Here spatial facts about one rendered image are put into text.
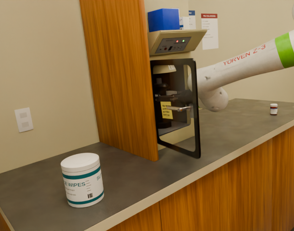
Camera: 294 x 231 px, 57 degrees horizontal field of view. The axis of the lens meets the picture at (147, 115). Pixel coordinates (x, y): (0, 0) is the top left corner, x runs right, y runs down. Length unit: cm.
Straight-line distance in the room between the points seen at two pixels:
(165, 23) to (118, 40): 23
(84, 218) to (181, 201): 42
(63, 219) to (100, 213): 12
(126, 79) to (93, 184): 54
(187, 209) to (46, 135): 81
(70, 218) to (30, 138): 66
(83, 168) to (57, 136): 65
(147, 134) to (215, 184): 39
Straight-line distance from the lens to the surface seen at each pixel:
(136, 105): 124
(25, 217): 102
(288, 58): 102
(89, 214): 94
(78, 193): 96
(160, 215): 111
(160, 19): 123
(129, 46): 122
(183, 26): 134
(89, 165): 92
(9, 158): 150
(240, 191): 154
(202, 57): 225
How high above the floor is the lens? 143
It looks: 13 degrees down
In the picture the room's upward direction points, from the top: 6 degrees counter-clockwise
